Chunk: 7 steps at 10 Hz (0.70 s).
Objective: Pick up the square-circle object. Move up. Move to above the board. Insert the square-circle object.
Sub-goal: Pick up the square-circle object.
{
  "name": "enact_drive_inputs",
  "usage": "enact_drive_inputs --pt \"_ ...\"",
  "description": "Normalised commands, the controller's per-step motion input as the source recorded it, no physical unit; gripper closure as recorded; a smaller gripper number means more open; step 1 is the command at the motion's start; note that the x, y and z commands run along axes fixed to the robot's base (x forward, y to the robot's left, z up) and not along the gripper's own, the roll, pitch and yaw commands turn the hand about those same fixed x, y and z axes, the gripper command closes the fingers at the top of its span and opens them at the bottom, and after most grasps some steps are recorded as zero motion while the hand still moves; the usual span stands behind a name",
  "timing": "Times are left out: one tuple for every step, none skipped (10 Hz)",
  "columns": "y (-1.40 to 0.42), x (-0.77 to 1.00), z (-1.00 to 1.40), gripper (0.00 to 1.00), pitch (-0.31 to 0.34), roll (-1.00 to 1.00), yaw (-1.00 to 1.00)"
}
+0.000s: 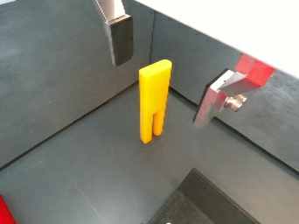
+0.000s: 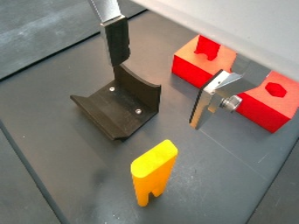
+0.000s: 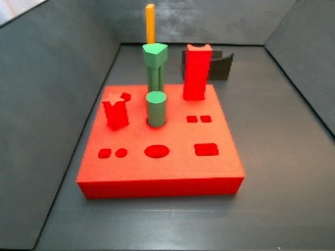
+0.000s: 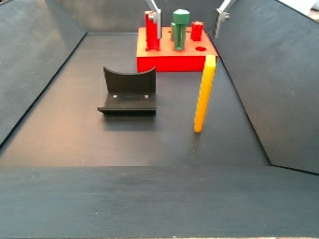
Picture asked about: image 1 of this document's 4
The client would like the red peg board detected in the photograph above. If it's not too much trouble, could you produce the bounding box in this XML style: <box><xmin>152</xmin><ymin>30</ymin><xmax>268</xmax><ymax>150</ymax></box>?
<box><xmin>0</xmin><ymin>195</ymin><xmax>16</xmax><ymax>224</ymax></box>

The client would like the yellow two-pronged peg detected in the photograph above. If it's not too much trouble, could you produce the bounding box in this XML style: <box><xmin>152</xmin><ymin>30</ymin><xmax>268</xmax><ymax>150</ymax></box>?
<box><xmin>139</xmin><ymin>59</ymin><xmax>172</xmax><ymax>144</ymax></box>

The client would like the gripper right finger with red part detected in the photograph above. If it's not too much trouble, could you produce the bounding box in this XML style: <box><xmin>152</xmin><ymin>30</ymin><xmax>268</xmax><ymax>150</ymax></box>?
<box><xmin>192</xmin><ymin>53</ymin><xmax>275</xmax><ymax>129</ymax></box>

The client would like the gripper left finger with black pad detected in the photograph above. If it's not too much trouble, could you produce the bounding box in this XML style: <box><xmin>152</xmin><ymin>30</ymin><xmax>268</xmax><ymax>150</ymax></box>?
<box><xmin>92</xmin><ymin>0</ymin><xmax>133</xmax><ymax>67</ymax></box>

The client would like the black curved holder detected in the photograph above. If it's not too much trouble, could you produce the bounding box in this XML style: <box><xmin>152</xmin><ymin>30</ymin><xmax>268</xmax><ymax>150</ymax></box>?
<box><xmin>148</xmin><ymin>168</ymin><xmax>260</xmax><ymax>224</ymax></box>

